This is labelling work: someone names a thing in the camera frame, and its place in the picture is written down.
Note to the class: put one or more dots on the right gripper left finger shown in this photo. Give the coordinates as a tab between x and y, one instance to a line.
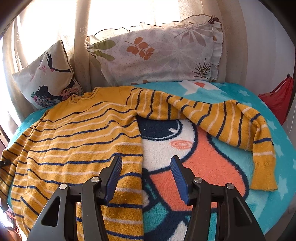
57	220

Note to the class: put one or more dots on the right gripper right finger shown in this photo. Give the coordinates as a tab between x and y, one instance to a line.
235	220

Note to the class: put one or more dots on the yellow striped knit sweater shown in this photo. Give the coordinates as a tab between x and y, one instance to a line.
78	137

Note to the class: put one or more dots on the teal cartoon fleece blanket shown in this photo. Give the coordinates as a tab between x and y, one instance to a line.
168	218

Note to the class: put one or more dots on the red plastic bag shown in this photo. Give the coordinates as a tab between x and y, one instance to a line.
278	100

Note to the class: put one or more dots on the cream cushion with woman print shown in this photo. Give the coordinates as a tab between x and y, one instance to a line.
49	79

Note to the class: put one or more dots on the floral ruffled pillow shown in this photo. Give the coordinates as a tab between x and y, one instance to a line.
187	50

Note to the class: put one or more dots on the beige curtain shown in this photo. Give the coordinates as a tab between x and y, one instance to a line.
30	28

